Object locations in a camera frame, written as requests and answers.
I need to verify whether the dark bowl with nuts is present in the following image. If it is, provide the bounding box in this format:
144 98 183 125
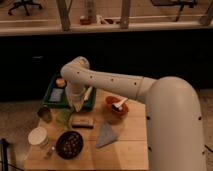
55 131 84 159

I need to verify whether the dark wooden block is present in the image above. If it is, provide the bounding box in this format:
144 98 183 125
71 119 94 129

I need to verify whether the grey blue sponge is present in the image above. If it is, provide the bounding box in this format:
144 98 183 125
49 88 63 102

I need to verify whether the grey triangular cloth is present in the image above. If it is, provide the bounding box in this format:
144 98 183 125
96 122 118 148

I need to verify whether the red object on shelf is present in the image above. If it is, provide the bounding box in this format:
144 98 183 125
79 16 92 25

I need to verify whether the white handled brush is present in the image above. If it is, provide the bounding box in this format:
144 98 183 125
112 98 128 111

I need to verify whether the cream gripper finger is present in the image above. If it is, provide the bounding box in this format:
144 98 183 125
74 101 84 112
68 100 75 108

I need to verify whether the orange sponge cube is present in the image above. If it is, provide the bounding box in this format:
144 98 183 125
56 78 66 88

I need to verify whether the black office chair left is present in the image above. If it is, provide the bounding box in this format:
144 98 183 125
8 0 43 16

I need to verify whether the yellow corn cob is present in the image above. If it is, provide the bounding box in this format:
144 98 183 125
84 86 93 101

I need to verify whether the green plastic tray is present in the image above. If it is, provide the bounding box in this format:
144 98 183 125
43 74 96 111

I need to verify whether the orange bowl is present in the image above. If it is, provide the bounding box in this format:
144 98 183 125
105 96 129 117

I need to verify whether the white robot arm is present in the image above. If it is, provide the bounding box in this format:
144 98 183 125
61 56 207 171

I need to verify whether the black stand at left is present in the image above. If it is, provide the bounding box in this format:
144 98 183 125
0 137 18 171

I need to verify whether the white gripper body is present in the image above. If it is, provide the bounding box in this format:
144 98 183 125
65 83 85 104

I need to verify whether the green plastic cup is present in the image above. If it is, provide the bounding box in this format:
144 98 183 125
56 109 72 125

